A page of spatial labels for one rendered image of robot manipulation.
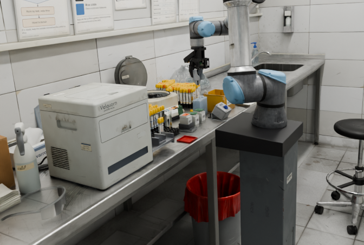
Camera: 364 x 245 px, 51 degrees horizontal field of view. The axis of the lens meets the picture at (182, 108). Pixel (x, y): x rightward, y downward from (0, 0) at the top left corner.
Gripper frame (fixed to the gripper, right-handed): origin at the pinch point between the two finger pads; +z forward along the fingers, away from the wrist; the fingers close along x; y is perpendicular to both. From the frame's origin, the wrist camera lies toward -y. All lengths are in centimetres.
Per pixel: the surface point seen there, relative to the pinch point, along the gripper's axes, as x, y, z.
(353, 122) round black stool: 103, 32, 41
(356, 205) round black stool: 96, 43, 95
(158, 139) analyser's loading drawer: -50, 38, 8
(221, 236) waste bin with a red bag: -3, 21, 85
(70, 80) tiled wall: -61, -25, -9
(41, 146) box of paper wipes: -88, 9, 9
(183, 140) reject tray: -32.8, 31.7, 15.1
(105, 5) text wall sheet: -32, -36, -43
